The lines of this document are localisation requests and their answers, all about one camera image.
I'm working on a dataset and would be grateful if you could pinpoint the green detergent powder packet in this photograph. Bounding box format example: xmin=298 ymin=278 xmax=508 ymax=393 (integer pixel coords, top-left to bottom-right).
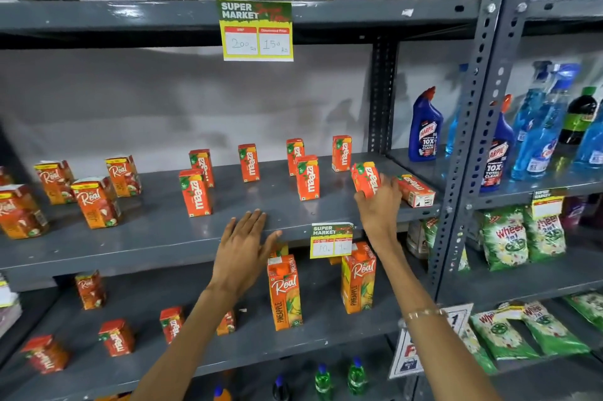
xmin=525 ymin=214 xmax=567 ymax=263
xmin=423 ymin=217 xmax=471 ymax=272
xmin=470 ymin=311 xmax=541 ymax=362
xmin=459 ymin=325 xmax=498 ymax=376
xmin=564 ymin=292 xmax=603 ymax=332
xmin=480 ymin=206 xmax=530 ymax=272
xmin=521 ymin=301 xmax=591 ymax=357

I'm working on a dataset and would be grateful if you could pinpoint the grey metal shelving rack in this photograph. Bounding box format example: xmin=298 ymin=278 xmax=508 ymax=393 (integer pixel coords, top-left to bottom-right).
xmin=0 ymin=0 xmax=481 ymax=401
xmin=385 ymin=0 xmax=603 ymax=401

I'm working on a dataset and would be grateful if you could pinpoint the small green bottle blue cap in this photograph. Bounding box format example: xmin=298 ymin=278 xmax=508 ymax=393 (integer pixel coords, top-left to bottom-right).
xmin=314 ymin=363 xmax=332 ymax=401
xmin=347 ymin=357 xmax=368 ymax=396

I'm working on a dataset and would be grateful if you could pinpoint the small yellow price tag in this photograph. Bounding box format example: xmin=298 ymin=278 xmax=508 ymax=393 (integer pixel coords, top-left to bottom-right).
xmin=309 ymin=222 xmax=354 ymax=259
xmin=531 ymin=188 xmax=567 ymax=220

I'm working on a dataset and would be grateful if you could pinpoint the group of small orange cartons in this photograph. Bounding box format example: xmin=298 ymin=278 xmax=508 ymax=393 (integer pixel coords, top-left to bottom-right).
xmin=178 ymin=134 xmax=437 ymax=218

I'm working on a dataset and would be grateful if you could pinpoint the purple packet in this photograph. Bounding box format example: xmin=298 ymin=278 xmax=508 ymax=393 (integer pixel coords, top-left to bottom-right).
xmin=560 ymin=195 xmax=588 ymax=230

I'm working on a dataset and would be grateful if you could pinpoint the large yellow price tag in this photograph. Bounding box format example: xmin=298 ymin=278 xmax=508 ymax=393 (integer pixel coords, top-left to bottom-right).
xmin=216 ymin=0 xmax=294 ymax=62

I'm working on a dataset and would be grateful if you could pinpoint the dark bottle with green label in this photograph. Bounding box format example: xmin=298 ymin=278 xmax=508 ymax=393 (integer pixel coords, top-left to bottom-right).
xmin=558 ymin=86 xmax=598 ymax=146

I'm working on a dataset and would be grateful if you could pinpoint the small red drink carton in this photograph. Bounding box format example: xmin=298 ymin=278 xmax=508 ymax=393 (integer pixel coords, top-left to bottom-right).
xmin=21 ymin=334 xmax=72 ymax=375
xmin=75 ymin=271 xmax=107 ymax=311
xmin=98 ymin=319 xmax=135 ymax=358
xmin=216 ymin=311 xmax=236 ymax=337
xmin=159 ymin=306 xmax=185 ymax=344

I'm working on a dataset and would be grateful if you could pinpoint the thin metal bracelet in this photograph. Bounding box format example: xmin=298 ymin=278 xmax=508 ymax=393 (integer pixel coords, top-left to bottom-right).
xmin=402 ymin=307 xmax=446 ymax=324

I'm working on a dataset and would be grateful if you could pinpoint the small orange juice carton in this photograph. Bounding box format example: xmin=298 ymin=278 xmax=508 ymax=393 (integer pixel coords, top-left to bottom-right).
xmin=350 ymin=161 xmax=382 ymax=199

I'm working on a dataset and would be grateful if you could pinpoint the person's left hand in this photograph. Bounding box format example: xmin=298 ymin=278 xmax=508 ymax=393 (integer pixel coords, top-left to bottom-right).
xmin=209 ymin=209 xmax=283 ymax=301

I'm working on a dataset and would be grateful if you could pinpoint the person's left forearm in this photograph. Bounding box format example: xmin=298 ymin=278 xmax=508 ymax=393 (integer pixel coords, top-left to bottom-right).
xmin=129 ymin=282 xmax=242 ymax=401

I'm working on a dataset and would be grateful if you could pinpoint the blue toilet cleaner bottle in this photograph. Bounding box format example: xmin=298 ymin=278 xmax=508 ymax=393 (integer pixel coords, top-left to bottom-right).
xmin=480 ymin=94 xmax=515 ymax=193
xmin=408 ymin=86 xmax=444 ymax=163

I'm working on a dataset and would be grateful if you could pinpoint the white printed sign card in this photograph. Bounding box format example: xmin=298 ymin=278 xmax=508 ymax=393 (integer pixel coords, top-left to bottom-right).
xmin=388 ymin=304 xmax=475 ymax=381

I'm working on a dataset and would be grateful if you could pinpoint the small dark bottle blue cap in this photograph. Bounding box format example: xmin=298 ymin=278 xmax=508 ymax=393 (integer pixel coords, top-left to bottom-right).
xmin=272 ymin=374 xmax=291 ymax=401

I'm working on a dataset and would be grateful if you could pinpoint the tall orange yellow juice carton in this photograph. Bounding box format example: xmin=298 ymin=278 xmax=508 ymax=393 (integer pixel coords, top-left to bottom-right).
xmin=267 ymin=254 xmax=303 ymax=332
xmin=341 ymin=241 xmax=377 ymax=315

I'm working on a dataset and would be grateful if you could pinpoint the stack of flat packets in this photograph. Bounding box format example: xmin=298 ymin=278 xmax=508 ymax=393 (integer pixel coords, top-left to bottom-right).
xmin=0 ymin=273 xmax=22 ymax=338

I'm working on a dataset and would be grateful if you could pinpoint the person's right forearm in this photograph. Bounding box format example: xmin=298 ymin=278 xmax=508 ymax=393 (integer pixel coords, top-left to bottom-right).
xmin=374 ymin=241 xmax=501 ymax=401

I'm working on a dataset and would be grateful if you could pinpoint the blue glass cleaner spray bottle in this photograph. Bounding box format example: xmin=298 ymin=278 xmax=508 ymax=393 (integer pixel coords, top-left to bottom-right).
xmin=511 ymin=62 xmax=583 ymax=182
xmin=573 ymin=103 xmax=603 ymax=169
xmin=512 ymin=60 xmax=553 ymax=143
xmin=445 ymin=63 xmax=470 ymax=157

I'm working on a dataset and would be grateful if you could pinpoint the person's right hand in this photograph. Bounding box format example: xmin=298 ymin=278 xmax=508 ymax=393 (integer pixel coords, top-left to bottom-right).
xmin=354 ymin=174 xmax=403 ymax=252

